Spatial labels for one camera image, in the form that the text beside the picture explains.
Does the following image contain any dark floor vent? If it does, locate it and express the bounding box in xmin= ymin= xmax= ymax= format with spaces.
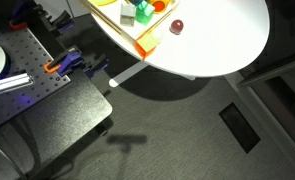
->
xmin=218 ymin=102 xmax=262 ymax=155

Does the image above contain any dark red ball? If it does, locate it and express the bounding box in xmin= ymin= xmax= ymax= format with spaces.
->
xmin=169 ymin=19 xmax=185 ymax=36

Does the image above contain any yellow flat shape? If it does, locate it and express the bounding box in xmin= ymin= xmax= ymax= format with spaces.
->
xmin=88 ymin=0 xmax=119 ymax=7

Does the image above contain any blue and black clamp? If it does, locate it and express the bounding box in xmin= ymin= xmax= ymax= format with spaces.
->
xmin=83 ymin=54 xmax=111 ymax=76

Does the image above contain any black cart shelf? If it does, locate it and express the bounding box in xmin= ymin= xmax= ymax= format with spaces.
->
xmin=0 ymin=71 xmax=114 ymax=176

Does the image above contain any white table base leg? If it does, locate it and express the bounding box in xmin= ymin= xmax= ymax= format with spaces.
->
xmin=108 ymin=60 xmax=150 ymax=88

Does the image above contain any orange cube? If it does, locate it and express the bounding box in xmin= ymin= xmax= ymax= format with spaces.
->
xmin=134 ymin=33 xmax=162 ymax=61

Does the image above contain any grey cube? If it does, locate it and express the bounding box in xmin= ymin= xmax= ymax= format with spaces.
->
xmin=119 ymin=2 xmax=137 ymax=28

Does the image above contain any perforated metal breadboard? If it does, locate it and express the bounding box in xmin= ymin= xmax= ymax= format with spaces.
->
xmin=0 ymin=28 xmax=72 ymax=133

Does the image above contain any dark metal rail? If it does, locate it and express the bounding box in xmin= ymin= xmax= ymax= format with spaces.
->
xmin=236 ymin=54 xmax=295 ymax=89

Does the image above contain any wooden tray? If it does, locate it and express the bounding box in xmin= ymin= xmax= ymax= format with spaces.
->
xmin=81 ymin=0 xmax=182 ymax=42

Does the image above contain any green cube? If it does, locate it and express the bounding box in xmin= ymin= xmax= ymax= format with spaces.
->
xmin=135 ymin=0 xmax=156 ymax=27

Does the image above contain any pale yellow ball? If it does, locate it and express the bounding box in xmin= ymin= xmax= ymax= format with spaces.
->
xmin=151 ymin=28 xmax=165 ymax=43

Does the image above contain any blue clamp with orange handle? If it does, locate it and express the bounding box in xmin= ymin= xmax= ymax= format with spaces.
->
xmin=43 ymin=49 xmax=85 ymax=77

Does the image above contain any aluminium extrusion bar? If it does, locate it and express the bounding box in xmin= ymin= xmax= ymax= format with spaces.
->
xmin=0 ymin=72 xmax=35 ymax=98

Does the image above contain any black clamp with red handle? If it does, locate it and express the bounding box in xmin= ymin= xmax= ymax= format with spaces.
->
xmin=8 ymin=0 xmax=53 ymax=34

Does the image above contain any yellow block with orange circle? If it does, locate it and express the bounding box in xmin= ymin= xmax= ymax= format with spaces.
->
xmin=148 ymin=0 xmax=173 ymax=15

